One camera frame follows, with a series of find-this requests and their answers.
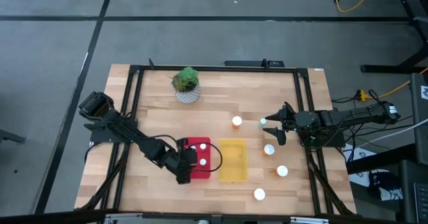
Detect black keyboard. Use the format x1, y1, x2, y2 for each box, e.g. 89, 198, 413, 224
413, 182, 428, 223

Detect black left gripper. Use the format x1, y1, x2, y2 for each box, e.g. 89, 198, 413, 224
174, 137, 199, 185

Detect white cable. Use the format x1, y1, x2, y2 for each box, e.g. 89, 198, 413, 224
340, 116, 428, 150

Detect red-pink plastic bin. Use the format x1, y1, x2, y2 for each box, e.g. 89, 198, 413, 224
183, 136, 212, 181

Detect dark blue white bag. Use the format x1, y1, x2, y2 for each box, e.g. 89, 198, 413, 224
350, 169, 407, 201

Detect black aluminium table frame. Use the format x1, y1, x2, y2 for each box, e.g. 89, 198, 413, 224
75, 58, 357, 218

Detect black left wrist camera cable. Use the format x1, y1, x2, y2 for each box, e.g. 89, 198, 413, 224
187, 142, 223, 173

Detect black computer tower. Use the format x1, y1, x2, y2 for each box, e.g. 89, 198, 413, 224
409, 72, 428, 158

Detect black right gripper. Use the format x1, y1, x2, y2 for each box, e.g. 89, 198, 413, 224
263, 102, 304, 146

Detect black desk legs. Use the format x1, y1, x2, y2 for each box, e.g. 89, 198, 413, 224
360, 0, 428, 74

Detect yellow plastic bin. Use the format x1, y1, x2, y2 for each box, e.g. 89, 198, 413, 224
218, 138, 250, 183

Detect succulent in patterned white pot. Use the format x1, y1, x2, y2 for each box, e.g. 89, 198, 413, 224
170, 66, 202, 104

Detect yellow extension cord with plug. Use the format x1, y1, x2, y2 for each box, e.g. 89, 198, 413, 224
356, 66, 428, 102

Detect silver frame bracket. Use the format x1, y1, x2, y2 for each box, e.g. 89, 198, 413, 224
290, 216, 330, 224

